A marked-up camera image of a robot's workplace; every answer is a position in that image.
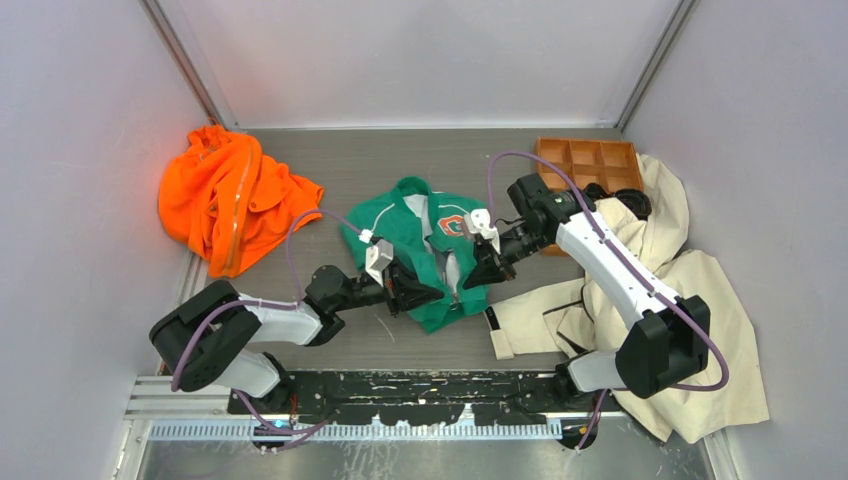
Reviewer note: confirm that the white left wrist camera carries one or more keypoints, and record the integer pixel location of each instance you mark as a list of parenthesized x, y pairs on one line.
[(378, 257)]

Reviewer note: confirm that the green varsity jacket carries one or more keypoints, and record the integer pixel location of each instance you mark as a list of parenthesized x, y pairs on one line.
[(425, 228)]

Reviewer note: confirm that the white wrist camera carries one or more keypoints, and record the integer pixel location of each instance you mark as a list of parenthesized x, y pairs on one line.
[(378, 257), (477, 226)]

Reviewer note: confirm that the orange jacket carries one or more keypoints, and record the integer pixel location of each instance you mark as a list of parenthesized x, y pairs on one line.
[(230, 203)]

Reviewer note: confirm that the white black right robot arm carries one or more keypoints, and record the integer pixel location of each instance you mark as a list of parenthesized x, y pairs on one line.
[(667, 340)]

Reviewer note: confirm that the cream beige jacket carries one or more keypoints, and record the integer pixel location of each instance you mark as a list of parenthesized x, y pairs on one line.
[(577, 314)]

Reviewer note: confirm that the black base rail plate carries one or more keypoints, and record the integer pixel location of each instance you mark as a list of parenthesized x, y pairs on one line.
[(424, 398)]

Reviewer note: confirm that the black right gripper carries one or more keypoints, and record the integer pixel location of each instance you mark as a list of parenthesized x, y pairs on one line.
[(485, 273)]

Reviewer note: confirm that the orange compartment tray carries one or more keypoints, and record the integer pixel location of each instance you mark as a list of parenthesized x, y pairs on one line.
[(612, 164)]

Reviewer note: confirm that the black coiled item in tray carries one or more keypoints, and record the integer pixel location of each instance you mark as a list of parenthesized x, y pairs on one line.
[(635, 200)]

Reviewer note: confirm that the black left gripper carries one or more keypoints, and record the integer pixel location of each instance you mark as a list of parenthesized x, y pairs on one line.
[(402, 292)]

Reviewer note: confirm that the aluminium slotted rail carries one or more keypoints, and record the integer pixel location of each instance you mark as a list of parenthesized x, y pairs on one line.
[(243, 430)]

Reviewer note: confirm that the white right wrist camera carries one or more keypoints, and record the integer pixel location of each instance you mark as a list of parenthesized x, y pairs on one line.
[(477, 226)]

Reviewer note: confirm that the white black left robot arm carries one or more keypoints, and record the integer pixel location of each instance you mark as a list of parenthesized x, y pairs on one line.
[(204, 340)]

